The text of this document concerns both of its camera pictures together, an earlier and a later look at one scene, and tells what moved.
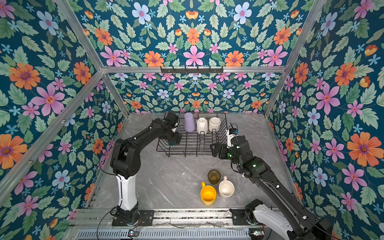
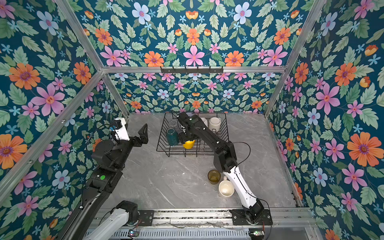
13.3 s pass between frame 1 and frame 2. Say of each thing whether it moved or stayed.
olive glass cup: stayed
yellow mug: moved
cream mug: stayed
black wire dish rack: stayed
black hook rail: stayed
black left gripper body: moved
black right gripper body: moved
